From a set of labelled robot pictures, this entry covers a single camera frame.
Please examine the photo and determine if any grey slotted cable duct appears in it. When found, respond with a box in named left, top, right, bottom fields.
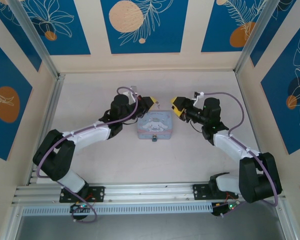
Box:
left=21, top=202, right=213, bottom=216

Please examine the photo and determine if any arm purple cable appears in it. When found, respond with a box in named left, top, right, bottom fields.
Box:
left=36, top=86, right=140, bottom=223
left=202, top=91, right=282, bottom=218

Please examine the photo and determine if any black control board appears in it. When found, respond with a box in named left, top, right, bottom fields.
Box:
left=211, top=201, right=241, bottom=218
left=69, top=202, right=95, bottom=216

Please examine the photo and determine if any aluminium frame rail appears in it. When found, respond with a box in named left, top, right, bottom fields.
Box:
left=26, top=73, right=66, bottom=186
left=273, top=199, right=300, bottom=240
left=1, top=203, right=25, bottom=240

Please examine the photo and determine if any grey metal sheet panel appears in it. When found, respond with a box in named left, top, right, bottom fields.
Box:
left=13, top=199, right=290, bottom=240

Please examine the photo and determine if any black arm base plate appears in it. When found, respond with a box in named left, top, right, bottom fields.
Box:
left=192, top=183, right=240, bottom=201
left=59, top=186, right=106, bottom=203

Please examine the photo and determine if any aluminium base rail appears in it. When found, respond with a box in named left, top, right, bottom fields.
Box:
left=11, top=181, right=287, bottom=205

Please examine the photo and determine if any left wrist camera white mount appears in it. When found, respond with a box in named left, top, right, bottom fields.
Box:
left=123, top=85, right=139, bottom=102

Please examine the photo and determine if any aluminium frame post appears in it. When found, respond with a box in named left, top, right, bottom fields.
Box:
left=8, top=0, right=66, bottom=81
left=233, top=0, right=278, bottom=76

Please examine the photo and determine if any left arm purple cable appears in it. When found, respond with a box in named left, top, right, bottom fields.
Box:
left=36, top=86, right=140, bottom=223

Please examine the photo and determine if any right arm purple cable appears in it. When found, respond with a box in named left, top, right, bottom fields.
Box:
left=202, top=91, right=282, bottom=218

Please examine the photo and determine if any pastel cartoon tin box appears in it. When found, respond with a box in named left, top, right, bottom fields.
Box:
left=136, top=110, right=175, bottom=141

